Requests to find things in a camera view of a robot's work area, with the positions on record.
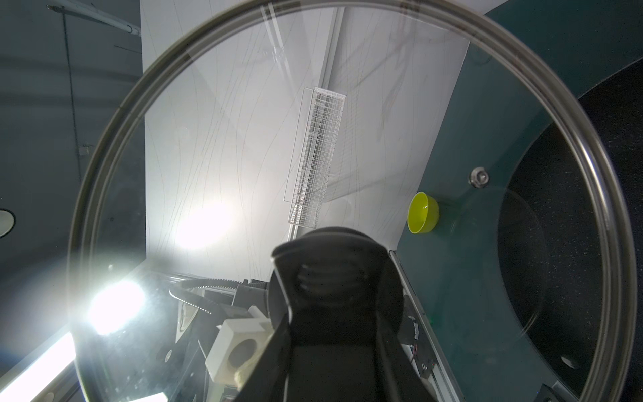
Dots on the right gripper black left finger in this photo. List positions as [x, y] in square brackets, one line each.
[263, 377]

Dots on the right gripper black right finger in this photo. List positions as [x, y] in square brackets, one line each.
[396, 378]

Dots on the glass pot lid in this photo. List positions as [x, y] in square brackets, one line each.
[181, 222]

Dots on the green plastic bowl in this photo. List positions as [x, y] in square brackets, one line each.
[423, 214]

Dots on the left frying pan black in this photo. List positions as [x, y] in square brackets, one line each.
[547, 240]

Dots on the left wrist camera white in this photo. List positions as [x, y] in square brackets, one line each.
[239, 340]

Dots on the white wire basket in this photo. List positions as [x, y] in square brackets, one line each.
[316, 137]

